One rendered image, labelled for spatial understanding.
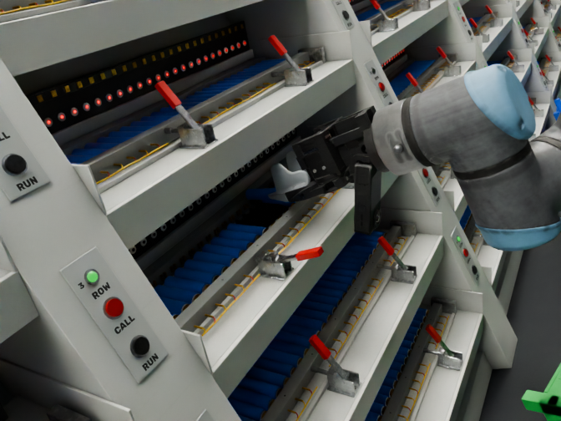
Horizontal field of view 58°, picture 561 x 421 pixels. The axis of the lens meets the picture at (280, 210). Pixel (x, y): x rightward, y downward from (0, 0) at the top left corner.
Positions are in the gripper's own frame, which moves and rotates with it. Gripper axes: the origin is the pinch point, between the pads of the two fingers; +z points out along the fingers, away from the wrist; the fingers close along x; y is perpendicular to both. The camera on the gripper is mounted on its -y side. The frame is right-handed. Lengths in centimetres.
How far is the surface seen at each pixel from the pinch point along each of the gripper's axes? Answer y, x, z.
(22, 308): 9.8, 43.7, -6.5
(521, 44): -18, -167, -8
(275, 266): -4.1, 16.3, -7.3
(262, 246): -2.3, 13.2, -3.9
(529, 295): -59, -53, -11
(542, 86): -37, -167, -9
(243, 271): -2.9, 18.3, -3.7
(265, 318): -7.3, 23.0, -8.1
